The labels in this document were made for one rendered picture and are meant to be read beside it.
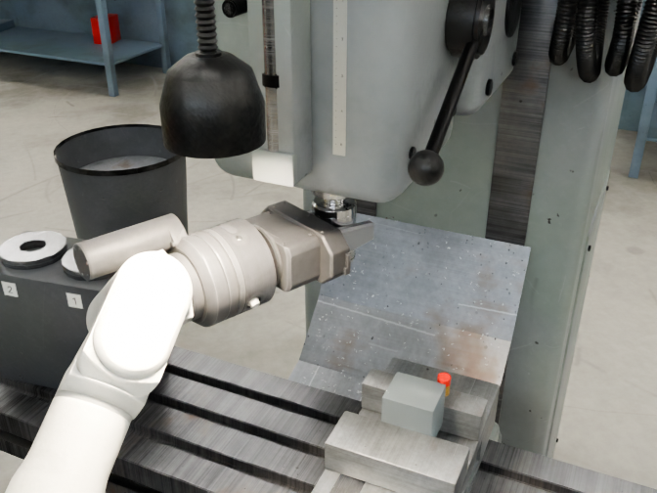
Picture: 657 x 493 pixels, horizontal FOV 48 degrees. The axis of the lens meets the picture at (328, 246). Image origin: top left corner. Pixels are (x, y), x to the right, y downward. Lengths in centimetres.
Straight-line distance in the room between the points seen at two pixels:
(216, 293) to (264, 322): 216
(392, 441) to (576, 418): 171
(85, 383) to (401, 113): 33
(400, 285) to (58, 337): 52
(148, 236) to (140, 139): 236
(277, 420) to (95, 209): 177
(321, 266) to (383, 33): 25
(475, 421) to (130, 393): 44
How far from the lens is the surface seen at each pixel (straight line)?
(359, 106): 62
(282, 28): 60
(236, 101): 49
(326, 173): 66
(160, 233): 69
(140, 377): 61
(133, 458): 101
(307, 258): 72
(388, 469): 83
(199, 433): 103
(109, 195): 265
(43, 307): 107
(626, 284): 328
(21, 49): 620
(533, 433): 135
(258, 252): 69
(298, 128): 62
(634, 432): 253
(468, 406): 90
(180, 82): 50
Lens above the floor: 160
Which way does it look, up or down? 29 degrees down
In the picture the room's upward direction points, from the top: straight up
